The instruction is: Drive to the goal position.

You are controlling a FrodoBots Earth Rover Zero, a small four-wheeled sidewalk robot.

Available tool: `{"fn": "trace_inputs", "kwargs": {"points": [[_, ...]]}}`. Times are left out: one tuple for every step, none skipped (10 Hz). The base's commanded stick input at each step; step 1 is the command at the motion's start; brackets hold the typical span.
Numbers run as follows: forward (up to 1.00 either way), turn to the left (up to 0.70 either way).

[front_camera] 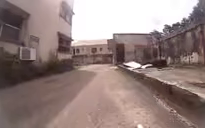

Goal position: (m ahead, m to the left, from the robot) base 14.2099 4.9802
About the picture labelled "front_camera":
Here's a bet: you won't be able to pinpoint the low building with pale roof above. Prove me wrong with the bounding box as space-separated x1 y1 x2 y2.
71 39 114 66

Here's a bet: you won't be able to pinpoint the pale sheets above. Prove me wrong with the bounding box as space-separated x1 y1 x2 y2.
122 60 154 70

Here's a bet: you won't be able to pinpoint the grey concrete building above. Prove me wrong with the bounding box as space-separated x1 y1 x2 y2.
107 32 158 65

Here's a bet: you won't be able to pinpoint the brown dirt road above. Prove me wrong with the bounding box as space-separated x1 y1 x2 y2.
0 63 198 128

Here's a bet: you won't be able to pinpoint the beige building with dark windows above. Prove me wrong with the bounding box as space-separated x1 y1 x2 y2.
0 0 75 64

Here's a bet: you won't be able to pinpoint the white air conditioner unit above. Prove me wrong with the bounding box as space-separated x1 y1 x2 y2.
19 46 37 62

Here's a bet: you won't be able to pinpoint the raised concrete platform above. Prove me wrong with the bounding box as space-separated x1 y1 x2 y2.
117 63 205 111

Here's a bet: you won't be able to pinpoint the green bushes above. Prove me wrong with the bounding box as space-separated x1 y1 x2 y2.
0 46 76 89

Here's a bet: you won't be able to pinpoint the row of trees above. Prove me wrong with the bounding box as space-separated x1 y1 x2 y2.
149 0 205 44

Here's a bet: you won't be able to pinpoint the stained wall with pillars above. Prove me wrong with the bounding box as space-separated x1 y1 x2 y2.
156 20 205 66

